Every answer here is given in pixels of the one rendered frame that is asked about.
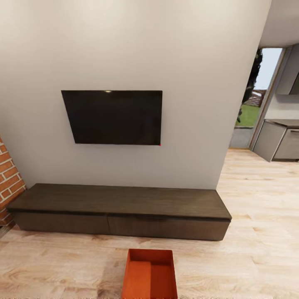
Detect storage box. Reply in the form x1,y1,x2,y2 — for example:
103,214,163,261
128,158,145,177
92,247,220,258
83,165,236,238
121,249,178,299

